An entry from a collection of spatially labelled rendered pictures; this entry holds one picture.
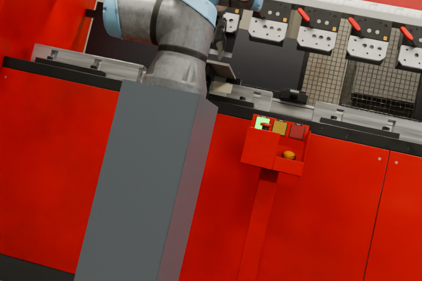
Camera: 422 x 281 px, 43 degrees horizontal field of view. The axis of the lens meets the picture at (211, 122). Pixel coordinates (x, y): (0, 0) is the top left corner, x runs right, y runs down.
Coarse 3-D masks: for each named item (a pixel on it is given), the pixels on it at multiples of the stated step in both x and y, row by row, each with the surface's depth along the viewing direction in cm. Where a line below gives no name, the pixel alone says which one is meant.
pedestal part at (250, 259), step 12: (264, 168) 177; (264, 180) 176; (276, 180) 176; (264, 192) 176; (264, 204) 175; (252, 216) 175; (264, 216) 175; (252, 228) 175; (264, 228) 174; (252, 240) 174; (252, 252) 174; (240, 264) 174; (252, 264) 174; (240, 276) 174; (252, 276) 173
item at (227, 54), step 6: (228, 36) 222; (234, 36) 222; (216, 42) 223; (228, 42) 222; (234, 42) 222; (210, 48) 223; (216, 48) 222; (228, 48) 222; (216, 54) 223; (228, 54) 222
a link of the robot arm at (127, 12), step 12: (108, 0) 123; (120, 0) 122; (132, 0) 122; (144, 0) 121; (156, 0) 121; (108, 12) 122; (120, 12) 122; (132, 12) 121; (144, 12) 120; (108, 24) 124; (120, 24) 122; (132, 24) 122; (144, 24) 121; (120, 36) 125; (132, 36) 124; (144, 36) 123
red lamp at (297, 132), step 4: (292, 124) 187; (292, 128) 187; (296, 128) 187; (300, 128) 186; (304, 128) 186; (292, 132) 187; (296, 132) 186; (300, 132) 186; (292, 136) 186; (296, 136) 186; (300, 136) 186
